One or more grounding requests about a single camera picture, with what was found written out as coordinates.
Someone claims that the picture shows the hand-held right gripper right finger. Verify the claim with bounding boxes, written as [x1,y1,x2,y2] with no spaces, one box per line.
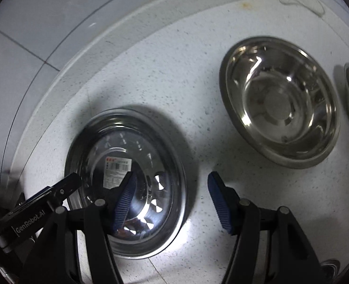
[207,171,326,284]

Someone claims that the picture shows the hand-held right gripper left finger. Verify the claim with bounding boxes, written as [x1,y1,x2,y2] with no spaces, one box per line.
[21,170,138,284]

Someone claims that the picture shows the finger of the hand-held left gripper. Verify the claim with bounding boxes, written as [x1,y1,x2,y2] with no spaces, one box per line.
[23,173,82,205]

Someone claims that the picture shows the stack of steel bowls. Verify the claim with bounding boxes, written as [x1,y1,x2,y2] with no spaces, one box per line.
[65,109,190,258]

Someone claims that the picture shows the large steel bowl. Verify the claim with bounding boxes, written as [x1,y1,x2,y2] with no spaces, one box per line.
[219,36,341,170]

